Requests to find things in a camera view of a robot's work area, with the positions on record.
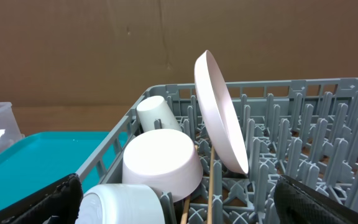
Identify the pink small bowl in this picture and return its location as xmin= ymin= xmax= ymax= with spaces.
xmin=122 ymin=129 xmax=203 ymax=202

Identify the teal serving tray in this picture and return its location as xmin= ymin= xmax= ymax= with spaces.
xmin=0 ymin=131 xmax=129 ymax=220

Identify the pink plate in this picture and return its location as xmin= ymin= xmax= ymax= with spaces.
xmin=194 ymin=50 xmax=249 ymax=174

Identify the grey dishwasher rack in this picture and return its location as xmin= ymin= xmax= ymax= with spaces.
xmin=75 ymin=77 xmax=358 ymax=224

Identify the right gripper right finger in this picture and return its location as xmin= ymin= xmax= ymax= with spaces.
xmin=273 ymin=175 xmax=358 ymax=224

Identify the grey bowl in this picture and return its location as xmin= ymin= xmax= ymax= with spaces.
xmin=75 ymin=184 xmax=165 ymax=224

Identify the wooden chopstick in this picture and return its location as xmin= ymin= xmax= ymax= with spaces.
xmin=180 ymin=195 xmax=191 ymax=224
xmin=206 ymin=146 xmax=215 ymax=224

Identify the white cup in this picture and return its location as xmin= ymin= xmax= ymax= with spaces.
xmin=136 ymin=96 xmax=181 ymax=132

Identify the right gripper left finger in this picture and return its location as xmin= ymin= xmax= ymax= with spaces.
xmin=0 ymin=173 xmax=83 ymax=224

